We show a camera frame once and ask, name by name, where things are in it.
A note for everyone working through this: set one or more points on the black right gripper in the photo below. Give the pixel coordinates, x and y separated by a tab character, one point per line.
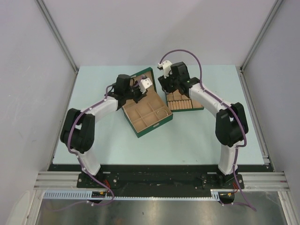
164	81

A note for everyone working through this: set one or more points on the aluminium frame post left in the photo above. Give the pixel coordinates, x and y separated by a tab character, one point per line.
57	34

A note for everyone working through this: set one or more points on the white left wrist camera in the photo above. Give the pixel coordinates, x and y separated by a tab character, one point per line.
144	84

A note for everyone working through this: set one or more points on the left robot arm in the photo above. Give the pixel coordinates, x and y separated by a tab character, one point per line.
78	132

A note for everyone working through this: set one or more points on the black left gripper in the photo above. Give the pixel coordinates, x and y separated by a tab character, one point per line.
140	95

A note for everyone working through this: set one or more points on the aluminium frame post right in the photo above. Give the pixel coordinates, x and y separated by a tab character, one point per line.
262	32

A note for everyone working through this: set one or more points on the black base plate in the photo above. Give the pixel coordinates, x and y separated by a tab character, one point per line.
161	178

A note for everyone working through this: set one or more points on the aluminium frame post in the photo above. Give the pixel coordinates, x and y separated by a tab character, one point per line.
57	34
262	32

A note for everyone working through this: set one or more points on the green jewelry box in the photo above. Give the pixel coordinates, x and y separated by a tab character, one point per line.
150	112

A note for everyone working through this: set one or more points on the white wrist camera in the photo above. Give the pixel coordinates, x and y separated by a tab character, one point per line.
144	84
165	66

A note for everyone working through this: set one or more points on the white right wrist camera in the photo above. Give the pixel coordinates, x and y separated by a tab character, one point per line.
165	66

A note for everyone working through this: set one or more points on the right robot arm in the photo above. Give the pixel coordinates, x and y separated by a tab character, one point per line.
231	123

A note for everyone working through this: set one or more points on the slotted cable duct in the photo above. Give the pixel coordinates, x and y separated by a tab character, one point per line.
194	194

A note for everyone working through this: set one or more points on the aluminium front rail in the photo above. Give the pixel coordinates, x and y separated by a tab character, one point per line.
56	181

